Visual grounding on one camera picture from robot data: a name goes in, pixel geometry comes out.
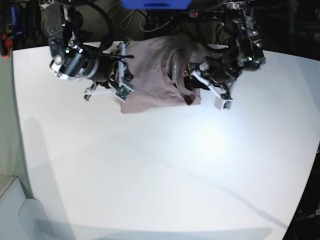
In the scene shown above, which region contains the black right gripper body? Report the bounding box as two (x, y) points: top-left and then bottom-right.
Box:
(87, 53), (134, 88)

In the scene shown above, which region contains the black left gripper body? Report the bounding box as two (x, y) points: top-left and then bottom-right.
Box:
(184, 56), (242, 90)

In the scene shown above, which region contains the mauve t-shirt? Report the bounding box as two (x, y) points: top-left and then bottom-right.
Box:
(119, 35), (217, 114)

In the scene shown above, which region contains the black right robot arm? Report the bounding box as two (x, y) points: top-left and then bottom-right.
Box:
(39, 0), (134, 88)

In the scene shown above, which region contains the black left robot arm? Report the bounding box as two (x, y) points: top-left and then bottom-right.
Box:
(184, 0), (266, 95)

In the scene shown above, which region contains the black power strip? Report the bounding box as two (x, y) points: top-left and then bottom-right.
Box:
(188, 9), (223, 20)

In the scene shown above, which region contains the blue box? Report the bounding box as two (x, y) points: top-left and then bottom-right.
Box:
(120, 0), (191, 10)

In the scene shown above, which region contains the red black clamp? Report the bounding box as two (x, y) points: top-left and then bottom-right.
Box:
(0, 32), (13, 58)

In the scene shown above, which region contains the grey side panel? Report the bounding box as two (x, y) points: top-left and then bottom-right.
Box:
(0, 178), (51, 240)

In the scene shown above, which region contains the white cable loop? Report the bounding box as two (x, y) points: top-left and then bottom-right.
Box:
(120, 9), (147, 32)

